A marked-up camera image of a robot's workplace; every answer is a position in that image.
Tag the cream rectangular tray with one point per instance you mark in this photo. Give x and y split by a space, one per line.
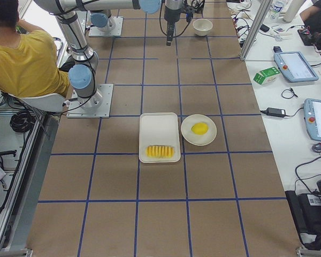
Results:
159 128

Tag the black power adapter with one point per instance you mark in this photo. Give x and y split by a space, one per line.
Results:
275 112

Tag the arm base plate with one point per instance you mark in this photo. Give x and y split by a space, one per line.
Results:
98 106
116 32

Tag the blue teach pendant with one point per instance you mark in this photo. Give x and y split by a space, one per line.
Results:
294 66
312 117

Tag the far blue teach pendant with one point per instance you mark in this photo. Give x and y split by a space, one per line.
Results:
294 66

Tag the yellow lemon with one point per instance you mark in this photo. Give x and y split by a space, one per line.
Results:
200 128

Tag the aluminium frame post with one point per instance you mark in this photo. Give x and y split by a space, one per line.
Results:
258 21

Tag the green white carton box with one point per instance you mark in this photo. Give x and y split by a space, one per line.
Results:
266 76

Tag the white chair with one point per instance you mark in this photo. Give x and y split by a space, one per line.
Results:
51 102

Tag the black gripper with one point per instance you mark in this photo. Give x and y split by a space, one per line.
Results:
170 16

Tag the sliced yellow bread loaf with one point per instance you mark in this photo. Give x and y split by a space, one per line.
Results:
160 151

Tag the white ceramic bowl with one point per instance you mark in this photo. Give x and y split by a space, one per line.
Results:
202 27

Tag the person in yellow shirt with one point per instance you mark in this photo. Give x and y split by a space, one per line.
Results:
28 57

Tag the cream round plate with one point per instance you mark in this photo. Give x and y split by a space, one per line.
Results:
198 140

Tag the near blue teach pendant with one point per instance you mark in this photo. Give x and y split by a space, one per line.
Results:
312 117

